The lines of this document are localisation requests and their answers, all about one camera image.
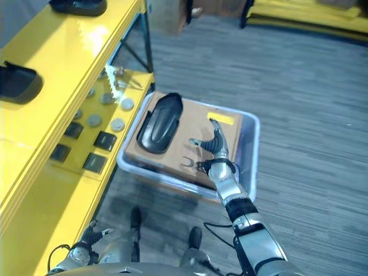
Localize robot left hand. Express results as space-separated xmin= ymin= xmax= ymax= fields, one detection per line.
xmin=79 ymin=220 xmax=115 ymax=246

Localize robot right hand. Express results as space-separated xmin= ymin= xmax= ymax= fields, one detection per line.
xmin=189 ymin=117 xmax=231 ymax=161

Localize brown cardboard box with label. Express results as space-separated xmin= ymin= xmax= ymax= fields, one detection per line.
xmin=124 ymin=91 xmax=246 ymax=197

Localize translucent plastic box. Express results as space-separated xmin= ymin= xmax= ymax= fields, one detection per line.
xmin=116 ymin=91 xmax=262 ymax=204

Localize small metal screw parts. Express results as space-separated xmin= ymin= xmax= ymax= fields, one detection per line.
xmin=113 ymin=67 xmax=125 ymax=87

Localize plain cardboard box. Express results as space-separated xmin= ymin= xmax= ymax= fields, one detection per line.
xmin=148 ymin=0 xmax=191 ymax=37

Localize yellow shelf with black leg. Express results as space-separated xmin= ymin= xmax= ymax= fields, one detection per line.
xmin=239 ymin=0 xmax=368 ymax=41

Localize yellow metal shelf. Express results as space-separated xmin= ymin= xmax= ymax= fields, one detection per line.
xmin=0 ymin=0 xmax=156 ymax=276

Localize robot left leg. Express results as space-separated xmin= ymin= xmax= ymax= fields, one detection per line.
xmin=98 ymin=206 xmax=142 ymax=264

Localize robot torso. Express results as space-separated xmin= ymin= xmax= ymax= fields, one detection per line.
xmin=47 ymin=260 xmax=204 ymax=276

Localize black sole-shaped part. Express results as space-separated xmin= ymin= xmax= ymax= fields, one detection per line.
xmin=136 ymin=92 xmax=184 ymax=155
xmin=0 ymin=60 xmax=44 ymax=105
xmin=48 ymin=0 xmax=108 ymax=17

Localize black square part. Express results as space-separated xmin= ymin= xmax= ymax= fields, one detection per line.
xmin=49 ymin=143 xmax=72 ymax=162
xmin=94 ymin=130 xmax=118 ymax=152
xmin=63 ymin=121 xmax=85 ymax=140
xmin=82 ymin=152 xmax=108 ymax=174

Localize thin metal rod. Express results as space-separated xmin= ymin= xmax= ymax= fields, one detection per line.
xmin=125 ymin=76 xmax=143 ymax=90

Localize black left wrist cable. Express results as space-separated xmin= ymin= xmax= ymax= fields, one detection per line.
xmin=48 ymin=243 xmax=72 ymax=271

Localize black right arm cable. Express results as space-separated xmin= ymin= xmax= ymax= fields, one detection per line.
xmin=203 ymin=220 xmax=240 ymax=251

